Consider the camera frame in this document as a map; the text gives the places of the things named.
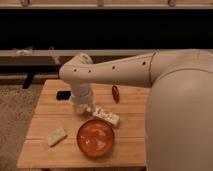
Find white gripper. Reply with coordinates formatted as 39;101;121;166
69;93;93;115

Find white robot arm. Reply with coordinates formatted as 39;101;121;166
59;49;213;171

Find orange ceramic bowl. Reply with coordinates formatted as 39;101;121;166
76;119;115;158

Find black rectangular object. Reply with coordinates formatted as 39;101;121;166
56;91;71;100

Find white rectangular box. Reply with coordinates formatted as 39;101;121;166
92;108;120;127

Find white sponge block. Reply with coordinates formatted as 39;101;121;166
46;127;67;147

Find wooden table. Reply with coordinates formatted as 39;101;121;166
17;80;149;169

